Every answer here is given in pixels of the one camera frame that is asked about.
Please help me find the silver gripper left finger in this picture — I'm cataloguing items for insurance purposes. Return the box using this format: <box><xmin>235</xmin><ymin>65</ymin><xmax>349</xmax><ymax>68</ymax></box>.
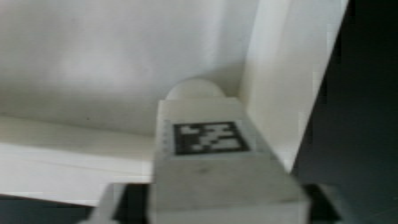
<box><xmin>77</xmin><ymin>183</ymin><xmax>150</xmax><ymax>224</ymax></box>

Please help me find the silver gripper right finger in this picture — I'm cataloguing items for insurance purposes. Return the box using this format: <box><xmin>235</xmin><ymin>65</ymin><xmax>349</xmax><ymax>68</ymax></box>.
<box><xmin>302</xmin><ymin>184</ymin><xmax>356</xmax><ymax>224</ymax></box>

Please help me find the white square tabletop part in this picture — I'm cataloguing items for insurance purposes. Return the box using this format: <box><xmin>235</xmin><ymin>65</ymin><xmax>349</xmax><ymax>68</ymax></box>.
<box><xmin>0</xmin><ymin>0</ymin><xmax>352</xmax><ymax>205</ymax></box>

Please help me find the white table leg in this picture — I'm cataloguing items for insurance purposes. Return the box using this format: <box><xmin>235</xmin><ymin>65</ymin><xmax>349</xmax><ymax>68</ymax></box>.
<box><xmin>148</xmin><ymin>79</ymin><xmax>311</xmax><ymax>224</ymax></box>

